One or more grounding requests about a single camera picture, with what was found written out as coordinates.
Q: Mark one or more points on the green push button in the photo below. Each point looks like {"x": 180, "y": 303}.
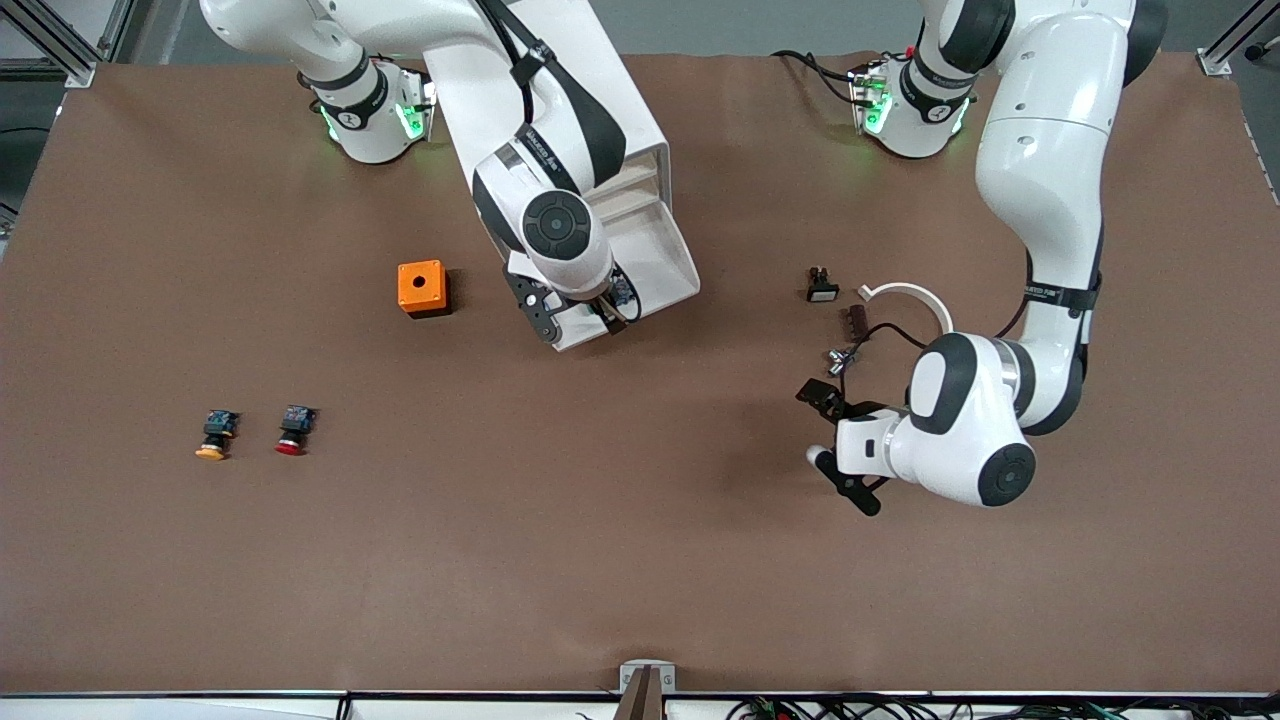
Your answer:
{"x": 623, "y": 290}

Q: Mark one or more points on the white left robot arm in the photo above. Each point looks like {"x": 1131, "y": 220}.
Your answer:
{"x": 1050, "y": 150}

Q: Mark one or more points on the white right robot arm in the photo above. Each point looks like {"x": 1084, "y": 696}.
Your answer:
{"x": 430, "y": 20}

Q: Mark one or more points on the red push button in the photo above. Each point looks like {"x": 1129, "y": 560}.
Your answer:
{"x": 293, "y": 430}

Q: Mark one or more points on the yellow push button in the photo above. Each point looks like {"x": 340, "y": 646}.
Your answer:
{"x": 215, "y": 432}

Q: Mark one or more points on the brown terminal block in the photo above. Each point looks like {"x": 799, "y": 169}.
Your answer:
{"x": 858, "y": 324}

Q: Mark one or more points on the orange box with hole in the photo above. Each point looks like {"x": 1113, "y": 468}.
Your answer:
{"x": 408, "y": 292}

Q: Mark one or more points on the brown table cover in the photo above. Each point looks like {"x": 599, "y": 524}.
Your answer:
{"x": 640, "y": 520}

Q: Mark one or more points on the silver key switch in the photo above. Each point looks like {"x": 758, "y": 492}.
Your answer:
{"x": 840, "y": 362}

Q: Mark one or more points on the black white switch module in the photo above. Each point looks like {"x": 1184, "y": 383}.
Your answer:
{"x": 822, "y": 290}

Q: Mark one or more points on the white curved bracket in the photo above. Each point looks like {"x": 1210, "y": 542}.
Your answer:
{"x": 905, "y": 289}

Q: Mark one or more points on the grey mount bracket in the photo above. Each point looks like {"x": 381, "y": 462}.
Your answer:
{"x": 630, "y": 680}

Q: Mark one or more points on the aluminium frame profile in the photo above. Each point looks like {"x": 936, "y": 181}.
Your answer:
{"x": 80, "y": 72}
{"x": 1215, "y": 62}

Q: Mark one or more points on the white table edge rail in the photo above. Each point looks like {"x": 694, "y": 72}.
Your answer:
{"x": 150, "y": 708}

